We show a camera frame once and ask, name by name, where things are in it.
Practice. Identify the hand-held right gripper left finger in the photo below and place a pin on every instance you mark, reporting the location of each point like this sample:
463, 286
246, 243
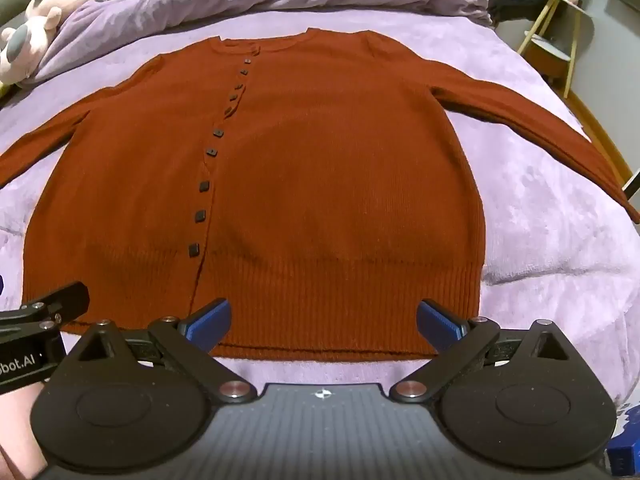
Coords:
216, 318

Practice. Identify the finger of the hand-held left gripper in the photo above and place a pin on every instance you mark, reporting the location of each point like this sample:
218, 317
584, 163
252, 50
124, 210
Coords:
56, 304

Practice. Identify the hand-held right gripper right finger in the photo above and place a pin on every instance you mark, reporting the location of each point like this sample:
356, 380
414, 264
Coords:
439, 324

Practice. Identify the rust red buttoned cardigan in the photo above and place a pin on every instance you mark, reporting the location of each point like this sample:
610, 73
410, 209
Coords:
320, 185

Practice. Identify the person's left hand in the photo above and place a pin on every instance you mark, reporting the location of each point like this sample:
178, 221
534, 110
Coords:
15, 430

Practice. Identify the patterned white blue cloth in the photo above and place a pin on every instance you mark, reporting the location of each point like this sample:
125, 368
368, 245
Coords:
629, 417

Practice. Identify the yellow plush toy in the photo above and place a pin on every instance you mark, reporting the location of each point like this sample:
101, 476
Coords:
2, 90

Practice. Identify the blue box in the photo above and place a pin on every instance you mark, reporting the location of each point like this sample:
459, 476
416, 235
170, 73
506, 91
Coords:
624, 460

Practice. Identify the pink plush toy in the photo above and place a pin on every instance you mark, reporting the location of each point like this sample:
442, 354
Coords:
40, 15

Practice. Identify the yellow-legged side table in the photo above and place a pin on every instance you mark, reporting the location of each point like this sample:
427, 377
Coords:
550, 55

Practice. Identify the dark cloth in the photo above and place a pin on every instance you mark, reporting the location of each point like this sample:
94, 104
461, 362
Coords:
520, 0

